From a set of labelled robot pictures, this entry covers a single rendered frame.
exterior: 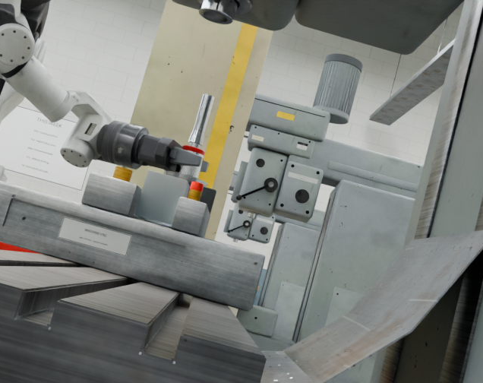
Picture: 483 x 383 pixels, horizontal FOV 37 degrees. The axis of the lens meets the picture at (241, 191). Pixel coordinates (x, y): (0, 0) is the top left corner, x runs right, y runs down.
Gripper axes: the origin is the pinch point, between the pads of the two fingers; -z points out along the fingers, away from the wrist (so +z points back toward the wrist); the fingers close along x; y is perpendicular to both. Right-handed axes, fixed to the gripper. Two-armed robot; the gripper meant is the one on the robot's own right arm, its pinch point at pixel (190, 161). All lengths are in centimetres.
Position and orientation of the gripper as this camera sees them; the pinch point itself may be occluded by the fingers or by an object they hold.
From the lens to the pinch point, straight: 144.4
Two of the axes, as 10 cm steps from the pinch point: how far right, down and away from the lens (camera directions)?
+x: 1.9, 1.7, 9.7
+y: -2.7, 9.5, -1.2
